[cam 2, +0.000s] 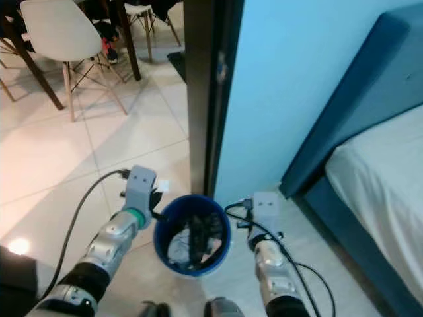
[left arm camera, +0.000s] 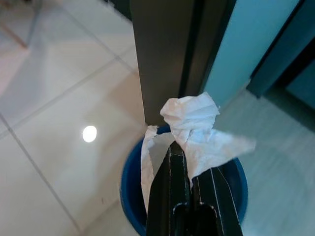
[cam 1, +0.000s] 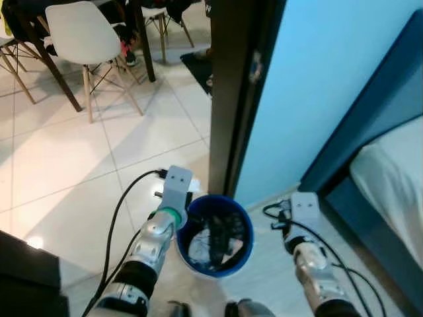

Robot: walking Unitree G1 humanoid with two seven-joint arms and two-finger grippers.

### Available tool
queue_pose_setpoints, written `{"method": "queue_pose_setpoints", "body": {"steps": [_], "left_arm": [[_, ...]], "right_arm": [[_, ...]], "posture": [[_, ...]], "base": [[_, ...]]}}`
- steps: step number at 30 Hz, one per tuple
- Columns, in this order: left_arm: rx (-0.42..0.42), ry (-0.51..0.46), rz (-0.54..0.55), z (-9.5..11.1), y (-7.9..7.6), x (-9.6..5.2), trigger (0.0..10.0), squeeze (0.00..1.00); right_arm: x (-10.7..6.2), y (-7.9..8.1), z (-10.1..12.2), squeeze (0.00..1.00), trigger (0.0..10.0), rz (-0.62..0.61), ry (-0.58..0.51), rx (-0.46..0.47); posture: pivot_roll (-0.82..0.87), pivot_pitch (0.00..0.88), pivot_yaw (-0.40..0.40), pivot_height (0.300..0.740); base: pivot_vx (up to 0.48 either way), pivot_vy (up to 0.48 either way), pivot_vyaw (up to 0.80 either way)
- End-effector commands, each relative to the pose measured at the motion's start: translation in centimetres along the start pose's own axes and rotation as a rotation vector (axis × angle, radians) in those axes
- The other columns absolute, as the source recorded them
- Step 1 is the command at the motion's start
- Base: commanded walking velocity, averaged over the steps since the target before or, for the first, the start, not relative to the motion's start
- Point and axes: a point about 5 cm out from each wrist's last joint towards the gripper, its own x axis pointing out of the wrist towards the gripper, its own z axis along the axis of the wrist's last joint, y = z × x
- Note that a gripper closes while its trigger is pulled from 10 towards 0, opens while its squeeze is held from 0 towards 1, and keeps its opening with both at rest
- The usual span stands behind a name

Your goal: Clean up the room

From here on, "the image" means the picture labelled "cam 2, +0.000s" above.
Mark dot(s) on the white tissue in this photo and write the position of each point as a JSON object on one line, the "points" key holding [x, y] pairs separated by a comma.
{"points": [[162, 185]]}

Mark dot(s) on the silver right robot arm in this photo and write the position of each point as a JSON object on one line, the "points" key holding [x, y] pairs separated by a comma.
{"points": [[271, 271]]}

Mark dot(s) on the black rubbish piece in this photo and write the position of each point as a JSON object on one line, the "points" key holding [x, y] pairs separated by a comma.
{"points": [[201, 234]]}

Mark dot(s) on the white crumpled plastic wrapper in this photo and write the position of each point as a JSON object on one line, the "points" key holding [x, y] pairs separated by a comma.
{"points": [[175, 252]]}

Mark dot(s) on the blue round rubbish bin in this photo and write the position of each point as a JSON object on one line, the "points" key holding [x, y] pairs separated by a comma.
{"points": [[195, 271]]}

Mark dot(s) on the robot right leg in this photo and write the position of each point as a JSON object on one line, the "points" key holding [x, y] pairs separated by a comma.
{"points": [[223, 309]]}

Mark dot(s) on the robot leg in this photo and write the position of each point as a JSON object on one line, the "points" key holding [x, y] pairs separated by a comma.
{"points": [[154, 311], [223, 309]]}

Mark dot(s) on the robot left leg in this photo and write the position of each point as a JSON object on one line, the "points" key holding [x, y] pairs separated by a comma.
{"points": [[154, 311]]}

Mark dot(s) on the white bed mattress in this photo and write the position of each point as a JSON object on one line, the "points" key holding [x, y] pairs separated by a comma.
{"points": [[380, 178]]}

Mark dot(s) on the dark floor mat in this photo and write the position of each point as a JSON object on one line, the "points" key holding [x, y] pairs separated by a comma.
{"points": [[177, 65]]}

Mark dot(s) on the silver door latch plate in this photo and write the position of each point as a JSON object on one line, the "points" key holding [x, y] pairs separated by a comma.
{"points": [[221, 71]]}

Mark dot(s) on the black box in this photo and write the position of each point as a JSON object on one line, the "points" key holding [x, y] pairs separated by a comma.
{"points": [[18, 284]]}

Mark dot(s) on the black pink shoe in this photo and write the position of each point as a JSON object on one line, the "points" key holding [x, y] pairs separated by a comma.
{"points": [[110, 49]]}

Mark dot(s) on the dark wooden dining table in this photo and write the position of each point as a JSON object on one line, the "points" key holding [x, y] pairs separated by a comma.
{"points": [[33, 66]]}

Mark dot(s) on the white chair with wooden legs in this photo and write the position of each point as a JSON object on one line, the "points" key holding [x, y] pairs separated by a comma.
{"points": [[56, 30], [6, 82], [139, 10]]}

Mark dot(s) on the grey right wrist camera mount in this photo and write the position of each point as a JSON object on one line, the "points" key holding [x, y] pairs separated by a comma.
{"points": [[266, 210]]}

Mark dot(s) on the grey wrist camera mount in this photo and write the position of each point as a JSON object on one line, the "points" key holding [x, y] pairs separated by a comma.
{"points": [[140, 186], [266, 210]]}

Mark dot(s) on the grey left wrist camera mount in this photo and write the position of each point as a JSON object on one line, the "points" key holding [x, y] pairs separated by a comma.
{"points": [[140, 186]]}

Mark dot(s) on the dark brown door frame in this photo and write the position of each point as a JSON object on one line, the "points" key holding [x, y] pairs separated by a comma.
{"points": [[201, 86]]}

